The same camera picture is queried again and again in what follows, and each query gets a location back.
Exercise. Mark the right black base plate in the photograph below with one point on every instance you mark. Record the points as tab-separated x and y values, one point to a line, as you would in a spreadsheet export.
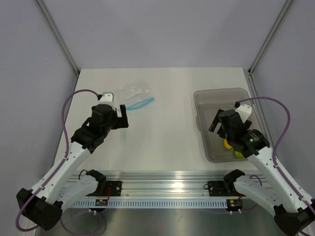
218	188

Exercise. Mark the aluminium frame post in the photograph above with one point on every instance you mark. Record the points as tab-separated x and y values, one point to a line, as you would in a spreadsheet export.
57	35
271	34

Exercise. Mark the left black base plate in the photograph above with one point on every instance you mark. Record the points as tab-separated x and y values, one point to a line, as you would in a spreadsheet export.
113	188

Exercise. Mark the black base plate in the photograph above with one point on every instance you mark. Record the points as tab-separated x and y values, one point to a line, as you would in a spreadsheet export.
113	188
218	188

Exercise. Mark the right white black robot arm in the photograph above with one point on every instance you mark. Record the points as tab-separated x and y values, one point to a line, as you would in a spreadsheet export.
290	205

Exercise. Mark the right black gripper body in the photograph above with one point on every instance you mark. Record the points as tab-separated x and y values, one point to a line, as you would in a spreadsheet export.
223	133

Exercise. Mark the grey translucent plastic bin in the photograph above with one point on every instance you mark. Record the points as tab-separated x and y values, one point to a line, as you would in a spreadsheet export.
207	103

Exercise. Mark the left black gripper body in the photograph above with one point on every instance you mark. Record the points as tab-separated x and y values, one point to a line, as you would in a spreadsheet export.
112	125

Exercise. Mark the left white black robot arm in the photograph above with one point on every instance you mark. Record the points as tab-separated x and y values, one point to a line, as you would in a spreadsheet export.
45	202

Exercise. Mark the right small circuit board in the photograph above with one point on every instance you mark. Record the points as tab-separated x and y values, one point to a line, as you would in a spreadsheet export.
236	203

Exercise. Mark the white slotted cable duct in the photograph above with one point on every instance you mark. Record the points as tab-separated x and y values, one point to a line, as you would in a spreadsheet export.
155	203

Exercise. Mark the left aluminium frame post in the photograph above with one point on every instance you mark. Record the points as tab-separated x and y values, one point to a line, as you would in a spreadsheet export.
57	35

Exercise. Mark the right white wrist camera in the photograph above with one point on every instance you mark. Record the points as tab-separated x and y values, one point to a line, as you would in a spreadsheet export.
243	110

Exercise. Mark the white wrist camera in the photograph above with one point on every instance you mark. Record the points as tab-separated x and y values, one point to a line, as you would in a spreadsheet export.
243	110
107	98

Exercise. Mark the aluminium rail profile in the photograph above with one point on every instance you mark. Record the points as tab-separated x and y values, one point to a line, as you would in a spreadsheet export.
164	184

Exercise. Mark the yellow toy lemon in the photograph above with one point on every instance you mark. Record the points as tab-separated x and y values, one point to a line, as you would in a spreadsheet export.
227	145

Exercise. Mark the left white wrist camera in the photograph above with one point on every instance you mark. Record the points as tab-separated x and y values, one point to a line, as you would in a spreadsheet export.
107	98

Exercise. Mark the left small circuit board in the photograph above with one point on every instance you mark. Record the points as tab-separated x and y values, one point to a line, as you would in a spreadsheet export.
101	202

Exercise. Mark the right aluminium frame post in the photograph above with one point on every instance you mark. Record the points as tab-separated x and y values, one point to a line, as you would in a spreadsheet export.
271	34

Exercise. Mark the clear zip top bag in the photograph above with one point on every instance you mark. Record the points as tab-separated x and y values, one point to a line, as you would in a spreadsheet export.
134	95

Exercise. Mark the small circuit board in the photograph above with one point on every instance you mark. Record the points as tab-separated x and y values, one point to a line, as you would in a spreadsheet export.
236	203
101	202

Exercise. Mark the green toy pear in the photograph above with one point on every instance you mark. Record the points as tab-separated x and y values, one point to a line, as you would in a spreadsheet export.
238	155

